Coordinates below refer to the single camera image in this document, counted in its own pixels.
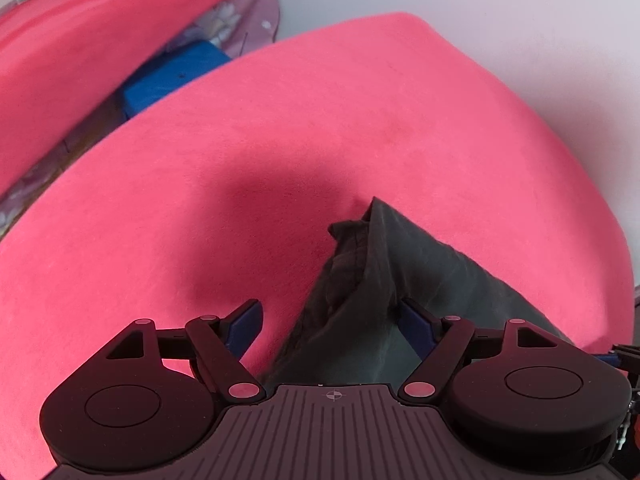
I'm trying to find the dark green shorts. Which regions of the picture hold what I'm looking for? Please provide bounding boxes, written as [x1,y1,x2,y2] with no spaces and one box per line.
[260,198,562,390]

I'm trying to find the pink cloth table cover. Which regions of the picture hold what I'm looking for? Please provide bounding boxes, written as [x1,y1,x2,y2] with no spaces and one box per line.
[1,13,634,479]

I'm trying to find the blue plastic stool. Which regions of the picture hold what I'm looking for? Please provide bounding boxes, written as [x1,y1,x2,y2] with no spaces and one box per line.
[118,41,231,119]

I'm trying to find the pink blanket on bed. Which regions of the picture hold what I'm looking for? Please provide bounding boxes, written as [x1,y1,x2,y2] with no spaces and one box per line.
[1,0,221,191]

